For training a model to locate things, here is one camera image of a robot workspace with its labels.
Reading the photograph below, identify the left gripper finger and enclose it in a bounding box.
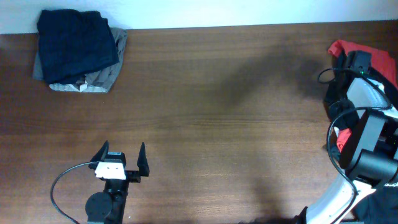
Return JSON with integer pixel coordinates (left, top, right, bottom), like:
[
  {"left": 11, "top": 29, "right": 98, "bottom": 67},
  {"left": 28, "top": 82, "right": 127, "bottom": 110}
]
[
  {"left": 90, "top": 141, "right": 109, "bottom": 162},
  {"left": 137, "top": 142, "right": 150, "bottom": 177}
]

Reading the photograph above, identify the black polo shirt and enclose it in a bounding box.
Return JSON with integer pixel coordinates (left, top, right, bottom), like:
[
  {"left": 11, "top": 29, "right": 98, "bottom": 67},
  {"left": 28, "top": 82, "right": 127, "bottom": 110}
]
[{"left": 324, "top": 50, "right": 397, "bottom": 120}]

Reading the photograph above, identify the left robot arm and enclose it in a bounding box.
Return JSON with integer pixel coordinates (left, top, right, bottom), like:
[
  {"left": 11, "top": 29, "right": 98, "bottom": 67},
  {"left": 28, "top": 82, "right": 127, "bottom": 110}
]
[{"left": 85, "top": 141, "right": 150, "bottom": 224}]

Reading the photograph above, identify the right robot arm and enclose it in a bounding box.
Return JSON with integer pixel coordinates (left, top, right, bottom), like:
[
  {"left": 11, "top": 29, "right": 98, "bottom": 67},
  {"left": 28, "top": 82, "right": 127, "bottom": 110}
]
[{"left": 292, "top": 50, "right": 397, "bottom": 223}]

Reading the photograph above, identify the red t-shirt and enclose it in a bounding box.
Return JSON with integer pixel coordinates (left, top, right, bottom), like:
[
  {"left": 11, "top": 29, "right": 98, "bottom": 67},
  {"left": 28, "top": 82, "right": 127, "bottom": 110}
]
[{"left": 324, "top": 40, "right": 397, "bottom": 154}]

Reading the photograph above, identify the folded grey garment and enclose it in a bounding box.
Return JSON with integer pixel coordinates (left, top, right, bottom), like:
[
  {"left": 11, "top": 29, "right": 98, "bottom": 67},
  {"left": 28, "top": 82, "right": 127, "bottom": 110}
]
[{"left": 33, "top": 28, "right": 127, "bottom": 93}]

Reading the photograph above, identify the folded navy blue garment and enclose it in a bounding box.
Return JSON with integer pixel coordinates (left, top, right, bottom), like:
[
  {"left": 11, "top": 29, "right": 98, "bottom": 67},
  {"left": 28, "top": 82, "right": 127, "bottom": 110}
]
[{"left": 37, "top": 9, "right": 119, "bottom": 84}]

